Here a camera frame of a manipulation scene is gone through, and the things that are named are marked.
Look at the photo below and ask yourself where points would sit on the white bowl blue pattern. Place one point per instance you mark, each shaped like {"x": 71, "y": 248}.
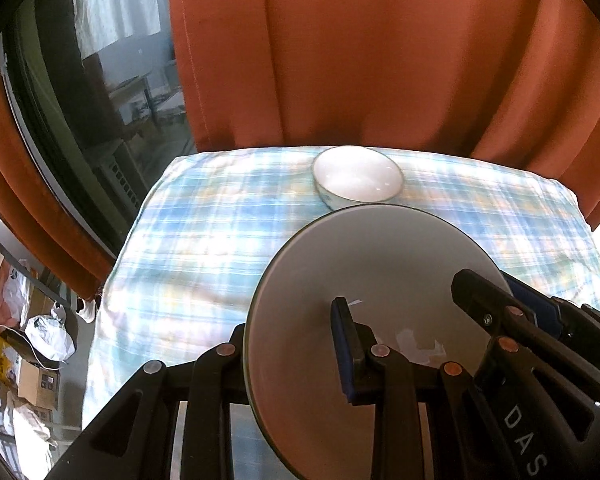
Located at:
{"x": 355, "y": 175}

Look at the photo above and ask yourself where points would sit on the white round plate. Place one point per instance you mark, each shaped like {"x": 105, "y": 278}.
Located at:
{"x": 355, "y": 260}

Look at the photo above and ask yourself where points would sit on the white hanging cloth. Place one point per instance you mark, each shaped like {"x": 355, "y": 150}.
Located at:
{"x": 115, "y": 5}

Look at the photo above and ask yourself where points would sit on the blue plaid tablecloth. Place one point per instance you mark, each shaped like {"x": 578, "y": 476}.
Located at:
{"x": 205, "y": 240}

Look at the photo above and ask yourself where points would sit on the white pink plastic bag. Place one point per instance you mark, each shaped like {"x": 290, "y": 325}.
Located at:
{"x": 15, "y": 290}

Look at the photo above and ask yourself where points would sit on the narrow orange curtain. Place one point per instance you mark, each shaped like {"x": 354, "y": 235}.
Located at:
{"x": 30, "y": 185}

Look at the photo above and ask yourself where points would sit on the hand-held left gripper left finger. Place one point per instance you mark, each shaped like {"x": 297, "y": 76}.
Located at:
{"x": 220, "y": 375}

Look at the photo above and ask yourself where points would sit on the wide orange curtain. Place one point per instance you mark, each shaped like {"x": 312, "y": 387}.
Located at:
{"x": 330, "y": 60}

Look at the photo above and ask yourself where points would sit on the brown cardboard box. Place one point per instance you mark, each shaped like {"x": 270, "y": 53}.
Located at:
{"x": 37, "y": 385}

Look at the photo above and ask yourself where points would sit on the glass window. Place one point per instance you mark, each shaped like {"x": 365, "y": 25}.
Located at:
{"x": 105, "y": 110}

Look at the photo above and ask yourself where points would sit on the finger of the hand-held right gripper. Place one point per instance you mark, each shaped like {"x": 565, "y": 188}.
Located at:
{"x": 485, "y": 300}
{"x": 530, "y": 305}

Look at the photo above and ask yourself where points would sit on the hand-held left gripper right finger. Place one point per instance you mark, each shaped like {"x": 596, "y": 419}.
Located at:
{"x": 341, "y": 345}

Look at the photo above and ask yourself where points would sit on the crumpled white cloth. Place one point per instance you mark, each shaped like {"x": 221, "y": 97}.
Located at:
{"x": 27, "y": 425}

